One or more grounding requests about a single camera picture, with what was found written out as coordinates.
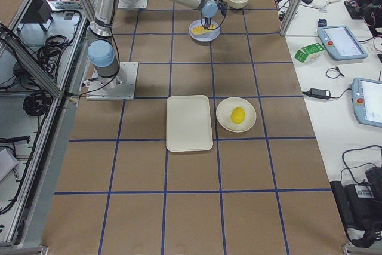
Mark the sliced bread loaf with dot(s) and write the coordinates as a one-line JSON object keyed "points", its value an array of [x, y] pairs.
{"points": [[200, 30]]}

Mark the cream plate under lemon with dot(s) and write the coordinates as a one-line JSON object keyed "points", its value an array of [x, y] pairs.
{"points": [[225, 108]]}

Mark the white rectangular tray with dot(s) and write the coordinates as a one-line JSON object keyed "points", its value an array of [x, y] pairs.
{"points": [[188, 124]]}

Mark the yellow lemon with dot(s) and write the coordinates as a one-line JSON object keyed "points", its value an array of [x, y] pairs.
{"points": [[237, 115]]}

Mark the black power adapter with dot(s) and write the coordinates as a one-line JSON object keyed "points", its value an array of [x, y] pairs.
{"points": [[318, 93]]}

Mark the green white box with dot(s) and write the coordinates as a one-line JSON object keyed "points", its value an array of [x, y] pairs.
{"points": [[310, 52]]}

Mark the upper teach pendant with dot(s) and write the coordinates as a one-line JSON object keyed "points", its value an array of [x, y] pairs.
{"points": [[340, 43]]}

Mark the teach pendant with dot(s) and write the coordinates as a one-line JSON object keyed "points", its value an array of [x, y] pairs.
{"points": [[340, 43], [366, 99]]}

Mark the lower teach pendant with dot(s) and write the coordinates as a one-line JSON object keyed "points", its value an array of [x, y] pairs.
{"points": [[366, 99]]}

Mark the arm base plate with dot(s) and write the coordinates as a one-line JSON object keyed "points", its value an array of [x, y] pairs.
{"points": [[122, 87]]}

